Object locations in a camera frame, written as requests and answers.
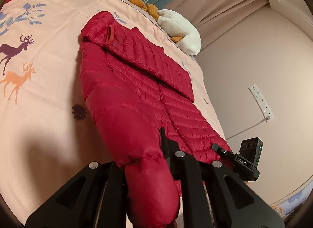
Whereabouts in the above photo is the white goose plush toy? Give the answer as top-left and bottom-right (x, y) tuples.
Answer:
(128, 0), (202, 56)

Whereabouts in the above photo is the white wall socket strip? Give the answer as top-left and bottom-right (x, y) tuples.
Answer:
(249, 84), (273, 122)

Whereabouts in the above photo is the pink deer print duvet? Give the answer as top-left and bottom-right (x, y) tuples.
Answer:
(1, 0), (224, 223)

